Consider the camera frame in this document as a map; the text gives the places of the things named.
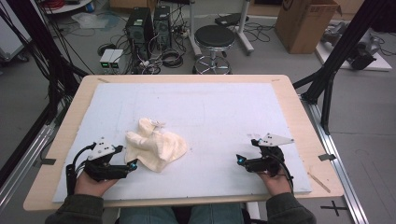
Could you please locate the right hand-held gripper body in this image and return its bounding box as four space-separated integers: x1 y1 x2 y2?
246 133 295 178

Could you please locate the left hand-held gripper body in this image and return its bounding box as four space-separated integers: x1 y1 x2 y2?
83 136 132 183

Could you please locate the cream printed cloth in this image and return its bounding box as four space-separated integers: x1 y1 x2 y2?
124 117 190 174

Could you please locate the person's left hand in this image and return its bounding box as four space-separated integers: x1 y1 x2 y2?
74 171 120 198

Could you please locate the person's right hand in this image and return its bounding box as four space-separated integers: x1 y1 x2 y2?
257 169 292 197

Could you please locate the person's left leg in jeans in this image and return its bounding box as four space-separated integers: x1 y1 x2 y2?
120 206 179 224

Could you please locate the person's leg in jeans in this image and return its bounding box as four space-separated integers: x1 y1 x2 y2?
120 206 179 224
190 203 246 224

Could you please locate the thin wooden stick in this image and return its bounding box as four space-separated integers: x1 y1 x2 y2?
307 172 332 194

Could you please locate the person's right leg in jeans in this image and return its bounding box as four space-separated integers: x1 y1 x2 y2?
190 203 246 224

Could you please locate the white foam board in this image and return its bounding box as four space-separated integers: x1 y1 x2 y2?
52 82 313 203

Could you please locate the black tape cross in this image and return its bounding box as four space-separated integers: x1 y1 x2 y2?
320 200 348 217

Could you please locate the white power supply box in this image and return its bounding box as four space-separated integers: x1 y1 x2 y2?
99 49 116 75
108 49 125 75

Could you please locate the white stand leg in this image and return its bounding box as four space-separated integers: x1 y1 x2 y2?
236 0 255 56

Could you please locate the black round stool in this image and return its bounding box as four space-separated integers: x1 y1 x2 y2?
192 24 236 75

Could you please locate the large black computer tower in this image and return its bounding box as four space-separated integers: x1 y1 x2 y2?
125 7 155 62

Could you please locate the brown cardboard box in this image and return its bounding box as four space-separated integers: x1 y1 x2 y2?
274 0 343 55

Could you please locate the flat black device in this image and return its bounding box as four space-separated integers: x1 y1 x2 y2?
214 12 250 28

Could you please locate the slim black computer tower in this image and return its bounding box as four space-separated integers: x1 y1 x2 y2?
152 5 173 51

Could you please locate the clear plastic sheet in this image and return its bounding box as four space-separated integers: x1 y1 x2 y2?
70 11 120 32

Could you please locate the grey and black machine part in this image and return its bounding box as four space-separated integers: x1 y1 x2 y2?
321 21 388 71

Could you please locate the white board on floor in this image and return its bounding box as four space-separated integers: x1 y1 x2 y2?
315 39 393 73

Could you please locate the white round table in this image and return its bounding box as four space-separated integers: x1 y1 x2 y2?
42 0 95 15

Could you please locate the white panel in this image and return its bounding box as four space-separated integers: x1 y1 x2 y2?
0 13 33 63

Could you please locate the right hand-held gripper black cable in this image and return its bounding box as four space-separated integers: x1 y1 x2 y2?
273 151 295 195

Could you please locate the aluminium rail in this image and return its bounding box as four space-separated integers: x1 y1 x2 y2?
0 124 56 214
300 94 371 224

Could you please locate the coiled black cable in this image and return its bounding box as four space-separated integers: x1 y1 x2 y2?
161 49 185 69

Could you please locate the black metal frame with cables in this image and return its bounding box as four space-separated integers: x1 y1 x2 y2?
0 0 90 125

